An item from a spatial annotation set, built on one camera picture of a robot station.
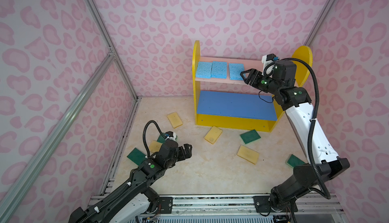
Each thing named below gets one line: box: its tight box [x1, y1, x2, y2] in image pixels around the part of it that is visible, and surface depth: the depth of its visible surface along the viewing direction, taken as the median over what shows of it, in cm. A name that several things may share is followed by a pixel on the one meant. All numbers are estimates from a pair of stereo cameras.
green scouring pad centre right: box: [239, 129, 261, 145], surface depth 98 cm
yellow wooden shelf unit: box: [192, 40, 313, 133], surface depth 81 cm
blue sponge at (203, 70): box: [195, 61, 213, 79], surface depth 76 cm
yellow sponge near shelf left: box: [167, 112, 184, 129], surface depth 106 cm
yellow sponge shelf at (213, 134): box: [203, 125, 223, 145], surface depth 100 cm
